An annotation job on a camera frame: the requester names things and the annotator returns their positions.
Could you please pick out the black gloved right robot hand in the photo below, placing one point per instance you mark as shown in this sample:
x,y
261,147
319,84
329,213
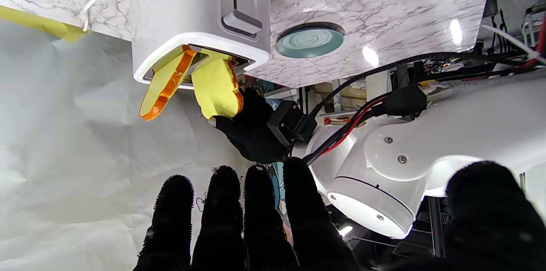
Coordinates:
x,y
298,228

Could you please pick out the yellow desk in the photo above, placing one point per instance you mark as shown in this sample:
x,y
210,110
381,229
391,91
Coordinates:
x,y
38,21

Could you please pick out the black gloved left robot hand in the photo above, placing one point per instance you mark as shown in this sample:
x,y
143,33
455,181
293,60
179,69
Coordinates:
x,y
251,130

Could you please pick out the teal round plate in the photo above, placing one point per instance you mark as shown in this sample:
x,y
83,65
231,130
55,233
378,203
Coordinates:
x,y
309,40

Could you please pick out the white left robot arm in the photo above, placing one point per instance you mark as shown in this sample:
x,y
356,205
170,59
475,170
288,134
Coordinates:
x,y
426,155

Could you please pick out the yellow toy toast slice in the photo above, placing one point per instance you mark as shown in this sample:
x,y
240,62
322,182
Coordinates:
x,y
217,87
164,87

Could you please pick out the white paper backdrop sheet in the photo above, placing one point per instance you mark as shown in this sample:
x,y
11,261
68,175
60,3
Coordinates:
x,y
85,155

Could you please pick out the white two-slot toaster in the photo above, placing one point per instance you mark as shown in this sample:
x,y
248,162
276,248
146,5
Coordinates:
x,y
187,19

